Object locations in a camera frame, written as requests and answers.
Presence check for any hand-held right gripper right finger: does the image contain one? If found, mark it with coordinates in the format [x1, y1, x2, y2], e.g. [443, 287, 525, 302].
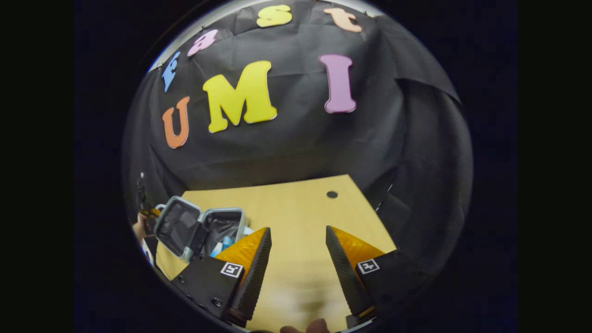
[325, 225, 433, 330]

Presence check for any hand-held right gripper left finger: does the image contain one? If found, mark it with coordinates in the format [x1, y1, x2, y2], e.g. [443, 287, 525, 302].
[170, 226, 272, 328]

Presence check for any light blue suitcase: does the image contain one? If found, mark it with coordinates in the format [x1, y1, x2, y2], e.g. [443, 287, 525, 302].
[154, 195, 254, 264]

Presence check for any white and blue object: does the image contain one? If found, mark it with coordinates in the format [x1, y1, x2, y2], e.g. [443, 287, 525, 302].
[140, 237, 156, 268]

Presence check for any black backdrop cloth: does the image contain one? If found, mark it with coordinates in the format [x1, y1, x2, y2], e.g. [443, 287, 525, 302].
[121, 0, 474, 278]

